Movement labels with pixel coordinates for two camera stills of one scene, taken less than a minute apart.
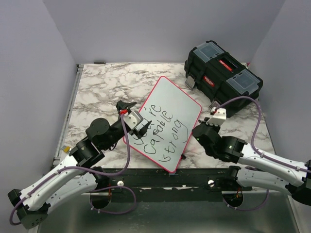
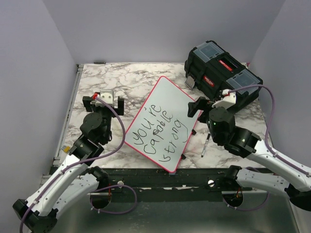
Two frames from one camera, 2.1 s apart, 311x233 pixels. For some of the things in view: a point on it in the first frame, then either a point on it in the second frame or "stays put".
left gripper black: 140,133 -> 118,111
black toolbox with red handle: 218,74 stays put
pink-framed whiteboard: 173,114 stays put
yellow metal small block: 67,149 stays put
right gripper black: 217,128 -> 199,104
